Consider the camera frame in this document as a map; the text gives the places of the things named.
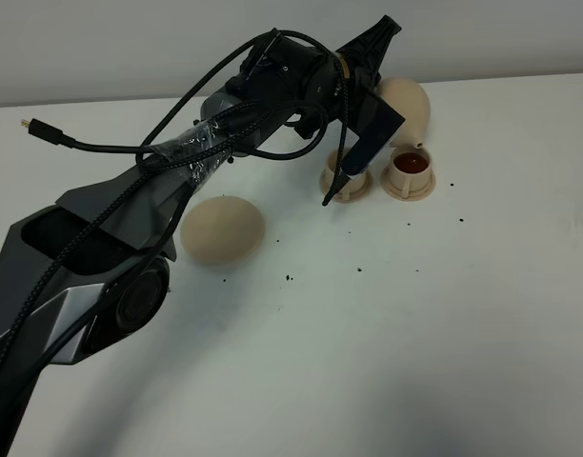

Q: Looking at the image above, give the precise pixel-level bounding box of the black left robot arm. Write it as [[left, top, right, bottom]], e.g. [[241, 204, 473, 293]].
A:
[[0, 16, 404, 456]]

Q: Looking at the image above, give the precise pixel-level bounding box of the beige right cup saucer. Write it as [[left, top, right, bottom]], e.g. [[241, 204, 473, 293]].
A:
[[380, 164, 436, 202]]

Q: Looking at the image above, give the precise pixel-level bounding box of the beige right teacup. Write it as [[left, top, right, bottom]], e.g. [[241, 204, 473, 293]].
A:
[[390, 147, 432, 173]]

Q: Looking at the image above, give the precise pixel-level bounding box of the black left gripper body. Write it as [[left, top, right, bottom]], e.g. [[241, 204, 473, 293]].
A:
[[305, 15, 401, 129]]

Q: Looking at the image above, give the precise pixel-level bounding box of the loose black plug cable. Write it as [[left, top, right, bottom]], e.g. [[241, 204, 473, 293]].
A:
[[19, 107, 329, 166]]

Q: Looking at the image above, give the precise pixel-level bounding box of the beige teapot saucer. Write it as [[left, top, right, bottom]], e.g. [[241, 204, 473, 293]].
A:
[[180, 196, 266, 266]]

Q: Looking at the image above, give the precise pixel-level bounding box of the beige teapot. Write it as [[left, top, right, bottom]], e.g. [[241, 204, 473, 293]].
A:
[[376, 78, 431, 149]]

